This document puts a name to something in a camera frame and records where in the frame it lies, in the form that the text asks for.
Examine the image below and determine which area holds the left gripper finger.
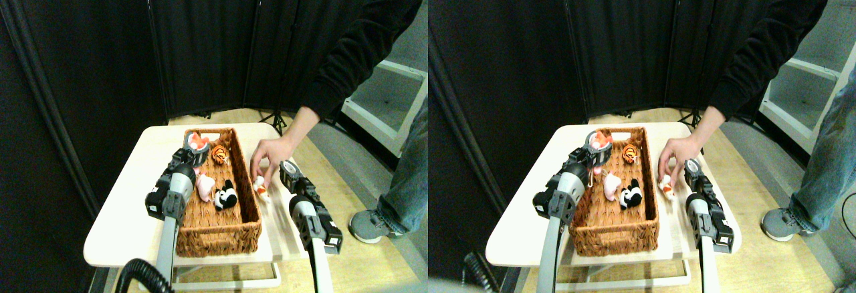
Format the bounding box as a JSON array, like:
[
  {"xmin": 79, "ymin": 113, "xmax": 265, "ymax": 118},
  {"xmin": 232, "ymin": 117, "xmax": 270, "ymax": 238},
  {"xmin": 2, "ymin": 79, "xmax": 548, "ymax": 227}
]
[
  {"xmin": 587, "ymin": 132, "xmax": 613, "ymax": 169},
  {"xmin": 189, "ymin": 142, "xmax": 212, "ymax": 168}
]

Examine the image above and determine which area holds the pink plush toy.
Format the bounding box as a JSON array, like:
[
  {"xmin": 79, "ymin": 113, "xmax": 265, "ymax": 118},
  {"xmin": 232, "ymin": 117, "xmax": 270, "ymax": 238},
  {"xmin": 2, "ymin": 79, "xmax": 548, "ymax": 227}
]
[
  {"xmin": 601, "ymin": 171, "xmax": 623, "ymax": 203},
  {"xmin": 195, "ymin": 171, "xmax": 217, "ymax": 204}
]

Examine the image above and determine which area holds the black and white panda toy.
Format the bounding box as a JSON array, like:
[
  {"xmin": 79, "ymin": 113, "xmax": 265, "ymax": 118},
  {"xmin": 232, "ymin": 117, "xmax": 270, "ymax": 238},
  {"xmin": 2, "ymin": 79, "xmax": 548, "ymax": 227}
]
[
  {"xmin": 618, "ymin": 177, "xmax": 644, "ymax": 212},
  {"xmin": 213, "ymin": 179, "xmax": 239, "ymax": 213}
]

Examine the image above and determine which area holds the person's hand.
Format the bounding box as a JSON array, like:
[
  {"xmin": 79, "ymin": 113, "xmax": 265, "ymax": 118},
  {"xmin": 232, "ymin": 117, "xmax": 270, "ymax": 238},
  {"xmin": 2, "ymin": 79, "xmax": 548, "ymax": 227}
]
[
  {"xmin": 657, "ymin": 134, "xmax": 704, "ymax": 184},
  {"xmin": 249, "ymin": 136, "xmax": 296, "ymax": 182}
]

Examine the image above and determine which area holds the white table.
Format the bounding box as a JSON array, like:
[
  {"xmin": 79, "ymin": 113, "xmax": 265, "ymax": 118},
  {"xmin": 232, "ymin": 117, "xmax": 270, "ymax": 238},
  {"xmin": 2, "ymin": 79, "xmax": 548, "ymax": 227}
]
[
  {"xmin": 84, "ymin": 123, "xmax": 340, "ymax": 291},
  {"xmin": 486, "ymin": 123, "xmax": 742, "ymax": 291}
]

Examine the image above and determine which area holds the black curtain stand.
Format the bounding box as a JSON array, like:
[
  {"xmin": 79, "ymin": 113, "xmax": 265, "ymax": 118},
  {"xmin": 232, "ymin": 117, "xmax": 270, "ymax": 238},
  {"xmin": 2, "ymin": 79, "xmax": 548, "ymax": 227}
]
[
  {"xmin": 259, "ymin": 24, "xmax": 296, "ymax": 136},
  {"xmin": 679, "ymin": 24, "xmax": 711, "ymax": 130}
]

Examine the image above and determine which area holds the brown wicker basket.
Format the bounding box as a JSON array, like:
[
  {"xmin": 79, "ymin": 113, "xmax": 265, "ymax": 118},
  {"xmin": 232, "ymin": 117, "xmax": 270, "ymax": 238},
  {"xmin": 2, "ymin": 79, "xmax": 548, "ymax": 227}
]
[
  {"xmin": 174, "ymin": 128, "xmax": 263, "ymax": 258},
  {"xmin": 569, "ymin": 127, "xmax": 660, "ymax": 258}
]

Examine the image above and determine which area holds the white shelf unit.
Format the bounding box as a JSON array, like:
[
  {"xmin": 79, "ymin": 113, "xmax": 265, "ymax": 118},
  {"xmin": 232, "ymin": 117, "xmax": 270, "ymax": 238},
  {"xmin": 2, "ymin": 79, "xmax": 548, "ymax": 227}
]
[
  {"xmin": 759, "ymin": 0, "xmax": 856, "ymax": 159},
  {"xmin": 341, "ymin": 0, "xmax": 428, "ymax": 160}
]

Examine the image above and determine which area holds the black ribbed hose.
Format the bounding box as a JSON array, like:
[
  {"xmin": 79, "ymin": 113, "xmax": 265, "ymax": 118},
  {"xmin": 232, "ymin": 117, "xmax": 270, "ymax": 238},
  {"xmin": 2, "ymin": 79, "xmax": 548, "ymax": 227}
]
[
  {"xmin": 114, "ymin": 258, "xmax": 176, "ymax": 293},
  {"xmin": 461, "ymin": 252, "xmax": 501, "ymax": 293}
]

